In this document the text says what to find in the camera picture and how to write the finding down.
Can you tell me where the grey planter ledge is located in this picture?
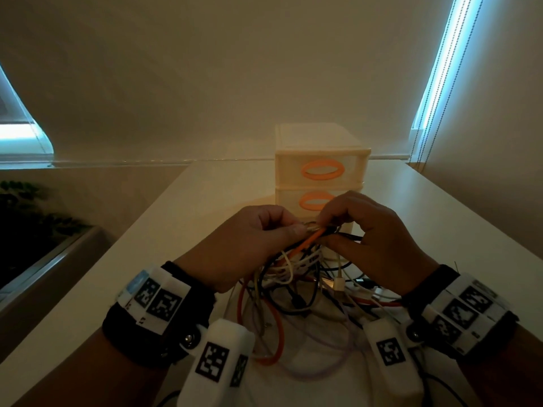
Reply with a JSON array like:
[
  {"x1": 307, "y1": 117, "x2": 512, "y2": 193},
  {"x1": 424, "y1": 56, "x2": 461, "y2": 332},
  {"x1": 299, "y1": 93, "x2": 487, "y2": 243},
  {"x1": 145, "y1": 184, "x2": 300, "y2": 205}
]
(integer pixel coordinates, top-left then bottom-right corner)
[{"x1": 0, "y1": 226, "x2": 116, "y2": 363}]

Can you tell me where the cream plastic drawer unit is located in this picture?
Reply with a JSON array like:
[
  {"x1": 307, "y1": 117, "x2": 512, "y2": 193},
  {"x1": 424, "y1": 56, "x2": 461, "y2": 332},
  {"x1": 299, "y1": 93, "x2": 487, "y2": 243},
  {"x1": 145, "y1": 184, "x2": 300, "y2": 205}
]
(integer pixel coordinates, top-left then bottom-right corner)
[{"x1": 274, "y1": 123, "x2": 372, "y2": 235}]

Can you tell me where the orange cable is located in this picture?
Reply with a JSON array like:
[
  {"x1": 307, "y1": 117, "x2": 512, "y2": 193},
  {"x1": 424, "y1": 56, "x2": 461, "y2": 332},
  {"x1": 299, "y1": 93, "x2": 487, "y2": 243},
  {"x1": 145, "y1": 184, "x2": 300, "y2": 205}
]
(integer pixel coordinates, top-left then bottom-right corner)
[{"x1": 236, "y1": 226, "x2": 330, "y2": 366}]

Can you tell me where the black wristband with marker tags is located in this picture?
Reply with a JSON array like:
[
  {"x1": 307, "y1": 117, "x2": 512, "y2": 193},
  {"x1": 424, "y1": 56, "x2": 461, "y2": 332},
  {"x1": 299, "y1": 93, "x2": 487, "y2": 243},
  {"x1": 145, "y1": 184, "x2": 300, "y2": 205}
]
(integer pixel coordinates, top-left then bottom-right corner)
[
  {"x1": 400, "y1": 264, "x2": 521, "y2": 361},
  {"x1": 102, "y1": 261, "x2": 218, "y2": 370}
]

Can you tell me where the person's left forearm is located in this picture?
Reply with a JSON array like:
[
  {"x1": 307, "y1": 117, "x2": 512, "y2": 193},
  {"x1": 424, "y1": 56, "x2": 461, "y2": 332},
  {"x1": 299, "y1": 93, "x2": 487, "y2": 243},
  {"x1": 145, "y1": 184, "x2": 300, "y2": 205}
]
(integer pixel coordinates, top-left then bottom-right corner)
[{"x1": 12, "y1": 326, "x2": 170, "y2": 407}]

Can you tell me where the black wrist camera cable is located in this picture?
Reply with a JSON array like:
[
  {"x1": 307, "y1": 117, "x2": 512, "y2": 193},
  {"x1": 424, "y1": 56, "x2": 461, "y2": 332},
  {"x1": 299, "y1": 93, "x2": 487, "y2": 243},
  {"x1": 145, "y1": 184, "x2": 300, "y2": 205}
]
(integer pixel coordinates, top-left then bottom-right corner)
[{"x1": 418, "y1": 371, "x2": 469, "y2": 407}]

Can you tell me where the person's left hand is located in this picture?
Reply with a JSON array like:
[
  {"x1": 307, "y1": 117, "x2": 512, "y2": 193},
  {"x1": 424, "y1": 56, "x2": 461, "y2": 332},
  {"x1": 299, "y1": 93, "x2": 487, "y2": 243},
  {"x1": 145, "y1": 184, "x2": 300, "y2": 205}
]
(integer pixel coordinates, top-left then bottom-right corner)
[{"x1": 174, "y1": 204, "x2": 311, "y2": 294}]

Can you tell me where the cream drawer with orange handle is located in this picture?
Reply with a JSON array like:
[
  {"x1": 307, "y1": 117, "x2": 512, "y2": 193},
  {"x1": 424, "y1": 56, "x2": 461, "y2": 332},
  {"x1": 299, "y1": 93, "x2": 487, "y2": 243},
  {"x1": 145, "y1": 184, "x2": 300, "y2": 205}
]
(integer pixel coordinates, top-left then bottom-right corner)
[
  {"x1": 276, "y1": 185, "x2": 365, "y2": 217},
  {"x1": 276, "y1": 150, "x2": 371, "y2": 186}
]

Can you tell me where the beige roller blind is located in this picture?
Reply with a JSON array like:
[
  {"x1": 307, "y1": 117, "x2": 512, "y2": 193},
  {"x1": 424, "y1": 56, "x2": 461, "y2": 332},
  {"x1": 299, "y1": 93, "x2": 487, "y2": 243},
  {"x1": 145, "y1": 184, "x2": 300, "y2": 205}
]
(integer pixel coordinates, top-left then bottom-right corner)
[{"x1": 0, "y1": 0, "x2": 456, "y2": 162}]

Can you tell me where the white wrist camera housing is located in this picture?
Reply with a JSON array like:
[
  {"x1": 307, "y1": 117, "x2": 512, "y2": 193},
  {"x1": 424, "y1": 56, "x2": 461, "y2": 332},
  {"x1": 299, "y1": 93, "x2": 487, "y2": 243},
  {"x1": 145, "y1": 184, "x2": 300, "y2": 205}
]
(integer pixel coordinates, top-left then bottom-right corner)
[
  {"x1": 363, "y1": 319, "x2": 425, "y2": 407},
  {"x1": 176, "y1": 319, "x2": 256, "y2": 407}
]

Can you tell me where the person's right hand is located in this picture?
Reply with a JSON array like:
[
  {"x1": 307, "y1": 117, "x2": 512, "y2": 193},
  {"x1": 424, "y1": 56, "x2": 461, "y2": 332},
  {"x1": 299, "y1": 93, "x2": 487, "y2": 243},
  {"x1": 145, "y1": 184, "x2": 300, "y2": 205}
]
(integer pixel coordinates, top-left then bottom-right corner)
[{"x1": 316, "y1": 190, "x2": 440, "y2": 298}]

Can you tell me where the pile of tangled cables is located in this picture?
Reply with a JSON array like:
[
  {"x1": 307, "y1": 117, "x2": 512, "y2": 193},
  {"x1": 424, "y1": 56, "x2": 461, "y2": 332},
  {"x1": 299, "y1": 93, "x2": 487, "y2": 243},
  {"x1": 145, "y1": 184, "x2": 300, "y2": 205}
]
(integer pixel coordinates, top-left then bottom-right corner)
[{"x1": 224, "y1": 233, "x2": 425, "y2": 382}]

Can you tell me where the blind bead chain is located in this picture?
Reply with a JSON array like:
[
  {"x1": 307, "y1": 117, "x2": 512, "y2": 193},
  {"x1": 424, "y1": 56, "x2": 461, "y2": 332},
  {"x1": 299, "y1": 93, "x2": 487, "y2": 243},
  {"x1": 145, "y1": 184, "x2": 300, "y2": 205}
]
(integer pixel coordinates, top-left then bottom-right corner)
[{"x1": 409, "y1": 0, "x2": 487, "y2": 166}]

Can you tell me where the dark green plant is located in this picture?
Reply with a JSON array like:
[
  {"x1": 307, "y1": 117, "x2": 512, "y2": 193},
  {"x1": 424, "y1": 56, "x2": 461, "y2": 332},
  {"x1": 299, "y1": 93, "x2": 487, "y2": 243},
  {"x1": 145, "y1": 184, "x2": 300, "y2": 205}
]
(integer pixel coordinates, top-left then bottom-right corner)
[{"x1": 0, "y1": 180, "x2": 87, "y2": 289}]

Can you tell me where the person's right forearm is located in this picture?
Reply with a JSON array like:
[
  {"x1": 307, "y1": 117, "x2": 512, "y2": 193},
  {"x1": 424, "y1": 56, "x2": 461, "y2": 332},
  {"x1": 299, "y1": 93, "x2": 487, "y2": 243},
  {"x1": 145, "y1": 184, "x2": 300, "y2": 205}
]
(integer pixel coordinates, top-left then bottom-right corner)
[{"x1": 458, "y1": 324, "x2": 543, "y2": 407}]

